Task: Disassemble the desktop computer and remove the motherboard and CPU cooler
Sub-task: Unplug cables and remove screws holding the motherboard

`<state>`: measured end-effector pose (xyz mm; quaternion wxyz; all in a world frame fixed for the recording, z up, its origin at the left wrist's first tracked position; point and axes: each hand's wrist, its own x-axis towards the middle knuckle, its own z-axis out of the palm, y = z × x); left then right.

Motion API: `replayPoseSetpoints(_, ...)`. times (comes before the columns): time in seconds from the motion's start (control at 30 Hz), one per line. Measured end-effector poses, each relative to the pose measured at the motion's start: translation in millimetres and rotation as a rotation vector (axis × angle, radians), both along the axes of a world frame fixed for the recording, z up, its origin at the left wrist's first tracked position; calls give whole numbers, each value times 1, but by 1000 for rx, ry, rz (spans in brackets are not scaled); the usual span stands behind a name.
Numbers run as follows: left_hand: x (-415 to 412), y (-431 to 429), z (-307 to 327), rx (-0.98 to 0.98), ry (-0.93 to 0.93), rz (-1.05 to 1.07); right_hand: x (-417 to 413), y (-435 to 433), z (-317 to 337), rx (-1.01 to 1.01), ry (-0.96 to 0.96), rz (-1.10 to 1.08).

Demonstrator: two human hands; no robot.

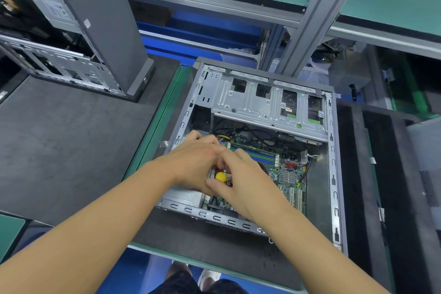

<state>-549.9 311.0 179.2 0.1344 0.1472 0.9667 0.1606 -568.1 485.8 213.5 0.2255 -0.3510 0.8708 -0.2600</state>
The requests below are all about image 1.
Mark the person's left hand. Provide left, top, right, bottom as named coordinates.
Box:
left=160, top=130, right=228, bottom=195

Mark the person's right hand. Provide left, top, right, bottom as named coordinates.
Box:
left=205, top=147, right=294, bottom=224

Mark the green motherboard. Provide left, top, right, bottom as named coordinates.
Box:
left=203, top=132, right=311, bottom=219

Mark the dark grey computer case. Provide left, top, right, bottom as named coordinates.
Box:
left=153, top=57, right=349, bottom=257

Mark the grey case side panel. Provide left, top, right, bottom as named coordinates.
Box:
left=408, top=117, right=441, bottom=231

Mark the silver computer case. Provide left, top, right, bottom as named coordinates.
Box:
left=0, top=0, right=156, bottom=102

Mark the person's right forearm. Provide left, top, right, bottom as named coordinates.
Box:
left=262, top=201, right=391, bottom=294

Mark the person's left forearm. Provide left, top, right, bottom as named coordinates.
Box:
left=0, top=161, right=186, bottom=294

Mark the person's white shoe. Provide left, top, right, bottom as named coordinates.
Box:
left=198, top=270, right=221, bottom=288

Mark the silver power supply unit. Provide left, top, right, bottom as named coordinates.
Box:
left=162, top=187, right=206, bottom=210

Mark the blue plastic crate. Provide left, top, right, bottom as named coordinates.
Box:
left=134, top=8, right=266, bottom=67

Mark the black divided foam tray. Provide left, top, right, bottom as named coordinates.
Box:
left=336, top=101, right=441, bottom=294

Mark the clear plastic bag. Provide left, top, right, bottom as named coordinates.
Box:
left=269, top=45, right=339, bottom=85

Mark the thick aluminium frame post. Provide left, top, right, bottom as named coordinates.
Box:
left=276, top=0, right=373, bottom=76

